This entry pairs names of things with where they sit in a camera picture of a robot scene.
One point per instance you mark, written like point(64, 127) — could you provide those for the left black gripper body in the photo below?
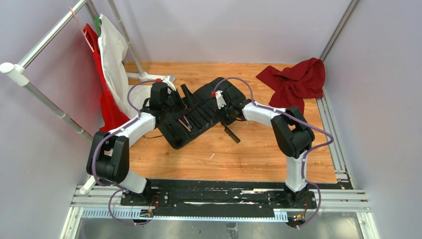
point(174, 103)

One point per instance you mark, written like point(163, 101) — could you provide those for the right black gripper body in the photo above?
point(227, 116)

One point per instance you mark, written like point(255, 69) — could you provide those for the black makeup brush roll case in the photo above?
point(203, 114)

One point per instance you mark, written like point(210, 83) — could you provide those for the black comb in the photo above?
point(231, 134)

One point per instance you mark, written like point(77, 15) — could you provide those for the large black powder brush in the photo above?
point(178, 141)

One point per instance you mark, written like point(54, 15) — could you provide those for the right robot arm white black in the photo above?
point(293, 138)

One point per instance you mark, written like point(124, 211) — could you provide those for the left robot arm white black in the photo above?
point(109, 158)

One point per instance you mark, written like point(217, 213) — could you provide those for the red hanging garment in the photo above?
point(112, 115)

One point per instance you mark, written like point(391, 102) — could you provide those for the dark red cloth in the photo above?
point(293, 85)

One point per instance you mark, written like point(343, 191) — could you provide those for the white hanging cloth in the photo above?
point(113, 50)

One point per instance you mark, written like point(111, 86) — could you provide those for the pink hanger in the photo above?
point(81, 29)

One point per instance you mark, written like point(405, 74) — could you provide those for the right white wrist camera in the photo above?
point(221, 103)

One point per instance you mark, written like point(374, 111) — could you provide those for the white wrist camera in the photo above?
point(221, 103)
point(169, 80)

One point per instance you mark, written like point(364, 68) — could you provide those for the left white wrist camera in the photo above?
point(169, 80)

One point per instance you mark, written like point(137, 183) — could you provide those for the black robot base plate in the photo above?
point(213, 199)

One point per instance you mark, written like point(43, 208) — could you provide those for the aluminium rail frame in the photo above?
point(96, 204)

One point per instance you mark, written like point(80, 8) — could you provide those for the silver clothes rack frame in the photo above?
point(40, 153)

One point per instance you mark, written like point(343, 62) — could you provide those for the right corner aluminium post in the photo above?
point(348, 13)

